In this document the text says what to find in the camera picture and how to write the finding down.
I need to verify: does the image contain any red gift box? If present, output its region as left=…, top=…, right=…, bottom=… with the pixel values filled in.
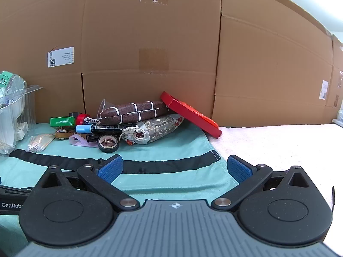
left=160, top=91, right=223, bottom=139

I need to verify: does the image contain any clear packet of wooden sticks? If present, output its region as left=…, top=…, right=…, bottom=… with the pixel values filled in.
left=27, top=133, right=56, bottom=152

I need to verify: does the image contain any large cardboard box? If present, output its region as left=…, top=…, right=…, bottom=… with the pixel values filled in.
left=213, top=0, right=335, bottom=129
left=325, top=33, right=343, bottom=125

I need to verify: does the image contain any small white drawstring pouch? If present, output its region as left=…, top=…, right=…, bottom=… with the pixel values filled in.
left=119, top=127, right=150, bottom=146

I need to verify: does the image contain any brown glasses case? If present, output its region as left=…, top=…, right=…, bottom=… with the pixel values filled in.
left=99, top=101, right=169, bottom=125

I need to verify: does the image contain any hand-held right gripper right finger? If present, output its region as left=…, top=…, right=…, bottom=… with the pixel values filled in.
left=211, top=155, right=317, bottom=211

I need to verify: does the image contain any lilac ribbon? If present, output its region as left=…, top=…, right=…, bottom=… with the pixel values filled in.
left=69, top=134, right=99, bottom=148

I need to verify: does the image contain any black marker with blue cap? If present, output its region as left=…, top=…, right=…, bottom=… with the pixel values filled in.
left=75, top=124, right=134, bottom=134

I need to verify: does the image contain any black patterned tape roll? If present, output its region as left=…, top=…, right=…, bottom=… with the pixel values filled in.
left=98, top=134, right=120, bottom=154

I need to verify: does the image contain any clear bag of mixed nuts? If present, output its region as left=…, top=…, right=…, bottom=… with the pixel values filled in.
left=137, top=114, right=185, bottom=143

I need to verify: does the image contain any teal cloth with black stripe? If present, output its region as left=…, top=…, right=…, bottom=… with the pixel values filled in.
left=0, top=120, right=239, bottom=250

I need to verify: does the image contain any water bottle with green label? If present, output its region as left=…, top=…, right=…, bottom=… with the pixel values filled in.
left=0, top=71, right=27, bottom=99

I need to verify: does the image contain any red tape roll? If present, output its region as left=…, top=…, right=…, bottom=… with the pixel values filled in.
left=76, top=114, right=92, bottom=126

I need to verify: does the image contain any cardboard box wall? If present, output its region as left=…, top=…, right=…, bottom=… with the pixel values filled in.
left=0, top=0, right=224, bottom=129

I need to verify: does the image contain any clear plastic container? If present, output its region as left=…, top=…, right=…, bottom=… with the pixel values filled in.
left=0, top=84, right=43, bottom=154

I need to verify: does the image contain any white fluffy towel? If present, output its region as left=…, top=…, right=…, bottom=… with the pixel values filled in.
left=212, top=123, right=343, bottom=257

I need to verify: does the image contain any clear plastic case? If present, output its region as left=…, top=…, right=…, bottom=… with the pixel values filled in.
left=99, top=99, right=113, bottom=118

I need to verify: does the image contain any small green box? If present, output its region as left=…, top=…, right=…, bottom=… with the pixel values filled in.
left=50, top=116, right=76, bottom=127

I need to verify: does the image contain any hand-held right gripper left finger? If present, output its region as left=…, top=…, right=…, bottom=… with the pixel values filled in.
left=33, top=154, right=140, bottom=211

